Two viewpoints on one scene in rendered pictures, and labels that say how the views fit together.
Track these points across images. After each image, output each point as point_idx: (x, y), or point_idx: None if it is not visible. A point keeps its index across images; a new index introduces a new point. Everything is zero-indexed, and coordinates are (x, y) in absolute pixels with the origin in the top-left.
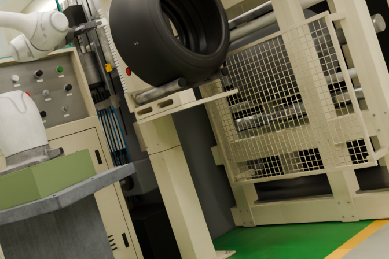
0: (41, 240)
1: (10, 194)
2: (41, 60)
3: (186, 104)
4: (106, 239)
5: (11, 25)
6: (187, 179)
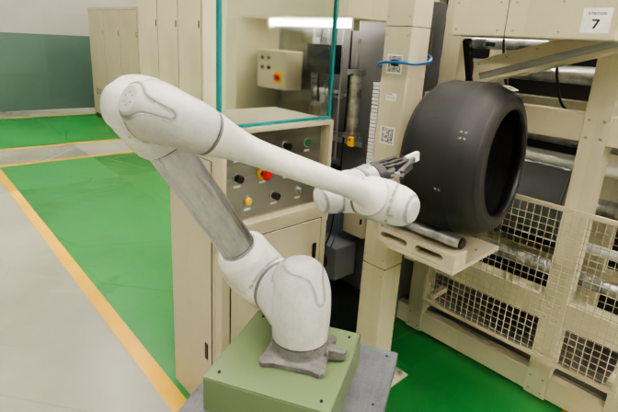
0: None
1: None
2: (292, 129)
3: (455, 270)
4: None
5: (351, 199)
6: (394, 299)
